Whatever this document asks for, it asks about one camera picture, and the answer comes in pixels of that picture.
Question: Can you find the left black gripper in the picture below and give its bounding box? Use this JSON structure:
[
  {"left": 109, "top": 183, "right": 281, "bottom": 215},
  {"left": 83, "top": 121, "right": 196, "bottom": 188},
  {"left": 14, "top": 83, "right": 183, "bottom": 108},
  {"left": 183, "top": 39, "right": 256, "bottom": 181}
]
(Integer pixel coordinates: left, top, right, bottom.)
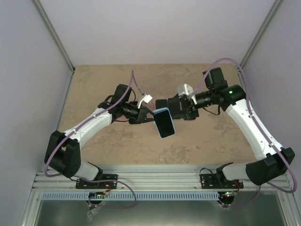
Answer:
[{"left": 122, "top": 103, "right": 159, "bottom": 123}]

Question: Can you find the phone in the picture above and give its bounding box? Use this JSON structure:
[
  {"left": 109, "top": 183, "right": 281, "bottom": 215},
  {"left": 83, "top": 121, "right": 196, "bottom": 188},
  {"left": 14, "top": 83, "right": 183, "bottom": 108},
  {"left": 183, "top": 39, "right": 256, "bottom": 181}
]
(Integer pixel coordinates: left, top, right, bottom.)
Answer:
[{"left": 153, "top": 107, "right": 175, "bottom": 138}]

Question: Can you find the black smartphone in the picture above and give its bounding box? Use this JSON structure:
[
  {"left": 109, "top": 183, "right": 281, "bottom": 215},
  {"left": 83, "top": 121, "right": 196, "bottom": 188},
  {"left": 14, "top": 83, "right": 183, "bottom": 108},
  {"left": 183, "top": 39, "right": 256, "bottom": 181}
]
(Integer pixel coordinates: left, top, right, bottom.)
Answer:
[{"left": 155, "top": 99, "right": 168, "bottom": 110}]

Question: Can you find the light pink phone case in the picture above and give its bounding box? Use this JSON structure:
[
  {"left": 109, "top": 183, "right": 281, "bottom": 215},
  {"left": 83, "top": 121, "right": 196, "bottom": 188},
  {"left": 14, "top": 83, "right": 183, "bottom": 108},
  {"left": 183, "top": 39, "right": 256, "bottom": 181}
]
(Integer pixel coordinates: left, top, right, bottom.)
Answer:
[{"left": 144, "top": 99, "right": 156, "bottom": 118}]

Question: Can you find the black phone case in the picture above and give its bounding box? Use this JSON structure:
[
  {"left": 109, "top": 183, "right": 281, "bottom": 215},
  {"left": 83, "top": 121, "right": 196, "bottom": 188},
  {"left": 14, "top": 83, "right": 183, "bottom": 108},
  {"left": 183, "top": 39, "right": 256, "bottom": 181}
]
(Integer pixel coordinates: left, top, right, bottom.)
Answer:
[{"left": 128, "top": 119, "right": 141, "bottom": 125}]

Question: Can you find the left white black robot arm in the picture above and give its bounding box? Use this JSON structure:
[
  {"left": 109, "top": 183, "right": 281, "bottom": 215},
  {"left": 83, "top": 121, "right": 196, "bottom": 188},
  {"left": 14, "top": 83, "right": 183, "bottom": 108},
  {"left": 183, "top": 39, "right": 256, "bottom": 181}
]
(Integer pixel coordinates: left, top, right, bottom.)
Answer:
[{"left": 44, "top": 84, "right": 152, "bottom": 188}]

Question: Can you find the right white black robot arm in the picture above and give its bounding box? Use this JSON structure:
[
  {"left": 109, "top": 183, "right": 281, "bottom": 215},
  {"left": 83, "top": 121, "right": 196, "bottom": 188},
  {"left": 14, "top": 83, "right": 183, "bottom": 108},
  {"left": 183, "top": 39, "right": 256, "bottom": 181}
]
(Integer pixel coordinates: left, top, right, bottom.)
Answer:
[{"left": 167, "top": 67, "right": 295, "bottom": 188}]

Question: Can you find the left small circuit board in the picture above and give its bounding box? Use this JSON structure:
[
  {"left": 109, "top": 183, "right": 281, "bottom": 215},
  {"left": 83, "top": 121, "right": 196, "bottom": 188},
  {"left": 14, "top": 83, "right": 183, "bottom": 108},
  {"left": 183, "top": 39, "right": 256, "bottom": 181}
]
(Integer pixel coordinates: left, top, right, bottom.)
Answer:
[{"left": 88, "top": 190, "right": 109, "bottom": 199}]

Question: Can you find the small circuit board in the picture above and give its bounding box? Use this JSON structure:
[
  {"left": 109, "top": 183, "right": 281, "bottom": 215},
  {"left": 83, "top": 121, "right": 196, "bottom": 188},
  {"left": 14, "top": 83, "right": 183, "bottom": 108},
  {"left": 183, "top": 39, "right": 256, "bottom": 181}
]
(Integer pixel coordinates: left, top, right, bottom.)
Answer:
[
  {"left": 88, "top": 190, "right": 109, "bottom": 199},
  {"left": 222, "top": 191, "right": 237, "bottom": 197}
]

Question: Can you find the right small circuit board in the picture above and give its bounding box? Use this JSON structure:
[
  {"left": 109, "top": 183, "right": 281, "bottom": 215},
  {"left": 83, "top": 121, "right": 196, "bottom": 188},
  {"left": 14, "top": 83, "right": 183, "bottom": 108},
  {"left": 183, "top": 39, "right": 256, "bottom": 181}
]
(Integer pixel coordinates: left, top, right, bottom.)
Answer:
[{"left": 222, "top": 191, "right": 237, "bottom": 197}]

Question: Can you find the clear plastic bag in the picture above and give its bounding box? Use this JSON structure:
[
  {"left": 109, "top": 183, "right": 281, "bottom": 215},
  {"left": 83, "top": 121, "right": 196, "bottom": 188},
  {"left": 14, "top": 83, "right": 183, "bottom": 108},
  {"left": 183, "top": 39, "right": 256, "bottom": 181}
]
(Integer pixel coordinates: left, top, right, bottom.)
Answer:
[{"left": 87, "top": 204, "right": 101, "bottom": 222}]

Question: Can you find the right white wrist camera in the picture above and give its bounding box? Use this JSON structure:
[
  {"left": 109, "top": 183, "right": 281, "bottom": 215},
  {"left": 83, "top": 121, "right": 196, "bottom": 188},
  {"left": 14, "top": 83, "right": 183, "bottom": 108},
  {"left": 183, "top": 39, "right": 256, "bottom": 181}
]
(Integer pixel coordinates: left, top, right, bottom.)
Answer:
[{"left": 177, "top": 83, "right": 197, "bottom": 105}]

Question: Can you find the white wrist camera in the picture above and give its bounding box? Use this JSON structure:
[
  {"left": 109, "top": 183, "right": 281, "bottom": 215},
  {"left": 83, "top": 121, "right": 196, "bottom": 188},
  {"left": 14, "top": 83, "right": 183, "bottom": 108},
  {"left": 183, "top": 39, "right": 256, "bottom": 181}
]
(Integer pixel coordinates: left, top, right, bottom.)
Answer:
[
  {"left": 177, "top": 83, "right": 197, "bottom": 105},
  {"left": 137, "top": 94, "right": 152, "bottom": 109}
]

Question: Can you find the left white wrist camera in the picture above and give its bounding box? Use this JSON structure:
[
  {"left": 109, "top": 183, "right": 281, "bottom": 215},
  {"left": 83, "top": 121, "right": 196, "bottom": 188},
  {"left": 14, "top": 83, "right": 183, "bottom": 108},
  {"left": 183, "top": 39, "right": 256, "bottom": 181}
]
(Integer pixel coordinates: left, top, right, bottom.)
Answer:
[{"left": 137, "top": 94, "right": 152, "bottom": 109}]

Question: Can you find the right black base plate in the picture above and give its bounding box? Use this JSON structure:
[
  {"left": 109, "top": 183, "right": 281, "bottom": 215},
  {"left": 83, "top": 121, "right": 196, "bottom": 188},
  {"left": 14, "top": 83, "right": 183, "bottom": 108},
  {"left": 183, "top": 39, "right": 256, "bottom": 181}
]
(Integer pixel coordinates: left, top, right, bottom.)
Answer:
[{"left": 199, "top": 174, "right": 244, "bottom": 189}]

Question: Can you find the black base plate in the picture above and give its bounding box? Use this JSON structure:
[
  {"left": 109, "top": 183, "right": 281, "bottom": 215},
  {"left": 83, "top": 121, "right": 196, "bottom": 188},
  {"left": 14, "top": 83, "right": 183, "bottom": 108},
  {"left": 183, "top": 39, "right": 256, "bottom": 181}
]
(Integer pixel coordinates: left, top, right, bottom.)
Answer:
[
  {"left": 75, "top": 174, "right": 118, "bottom": 190},
  {"left": 199, "top": 174, "right": 244, "bottom": 189}
]

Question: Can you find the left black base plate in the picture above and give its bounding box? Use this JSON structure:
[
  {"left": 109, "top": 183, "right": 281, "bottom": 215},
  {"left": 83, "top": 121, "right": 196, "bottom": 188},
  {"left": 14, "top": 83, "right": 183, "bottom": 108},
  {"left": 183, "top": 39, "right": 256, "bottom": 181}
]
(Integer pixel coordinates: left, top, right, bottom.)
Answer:
[{"left": 75, "top": 174, "right": 118, "bottom": 190}]

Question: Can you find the right aluminium corner post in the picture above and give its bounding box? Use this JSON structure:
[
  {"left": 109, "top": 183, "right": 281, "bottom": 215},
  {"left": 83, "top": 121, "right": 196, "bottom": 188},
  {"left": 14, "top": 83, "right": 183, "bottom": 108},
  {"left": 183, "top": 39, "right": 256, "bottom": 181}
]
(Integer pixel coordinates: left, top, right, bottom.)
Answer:
[{"left": 240, "top": 0, "right": 284, "bottom": 68}]

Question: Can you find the aluminium corner post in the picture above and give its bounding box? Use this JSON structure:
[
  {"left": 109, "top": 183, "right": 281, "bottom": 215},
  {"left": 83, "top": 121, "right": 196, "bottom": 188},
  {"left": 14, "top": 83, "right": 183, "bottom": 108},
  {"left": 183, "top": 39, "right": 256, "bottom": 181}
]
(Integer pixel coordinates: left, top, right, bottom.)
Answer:
[
  {"left": 240, "top": 0, "right": 284, "bottom": 68},
  {"left": 32, "top": 0, "right": 75, "bottom": 73}
]

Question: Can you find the left aluminium corner post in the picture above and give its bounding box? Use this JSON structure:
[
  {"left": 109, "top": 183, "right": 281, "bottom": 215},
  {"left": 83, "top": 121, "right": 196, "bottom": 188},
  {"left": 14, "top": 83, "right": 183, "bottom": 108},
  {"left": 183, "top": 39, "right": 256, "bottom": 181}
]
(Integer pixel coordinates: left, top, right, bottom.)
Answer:
[{"left": 32, "top": 0, "right": 75, "bottom": 73}]

